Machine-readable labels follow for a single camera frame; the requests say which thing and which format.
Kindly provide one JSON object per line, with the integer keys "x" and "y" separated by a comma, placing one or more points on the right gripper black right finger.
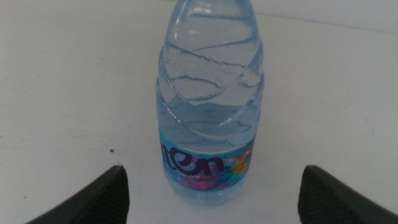
{"x": 326, "y": 202}

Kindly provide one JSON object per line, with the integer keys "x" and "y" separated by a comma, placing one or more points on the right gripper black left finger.
{"x": 102, "y": 202}

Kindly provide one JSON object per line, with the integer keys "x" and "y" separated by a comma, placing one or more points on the clear water bottle blue cap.
{"x": 208, "y": 109}

